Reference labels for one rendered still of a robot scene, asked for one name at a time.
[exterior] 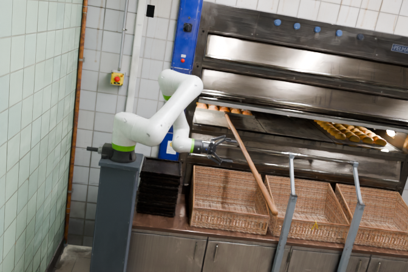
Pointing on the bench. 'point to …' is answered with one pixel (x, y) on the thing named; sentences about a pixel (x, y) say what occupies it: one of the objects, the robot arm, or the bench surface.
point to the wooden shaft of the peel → (253, 170)
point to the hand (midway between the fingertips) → (232, 151)
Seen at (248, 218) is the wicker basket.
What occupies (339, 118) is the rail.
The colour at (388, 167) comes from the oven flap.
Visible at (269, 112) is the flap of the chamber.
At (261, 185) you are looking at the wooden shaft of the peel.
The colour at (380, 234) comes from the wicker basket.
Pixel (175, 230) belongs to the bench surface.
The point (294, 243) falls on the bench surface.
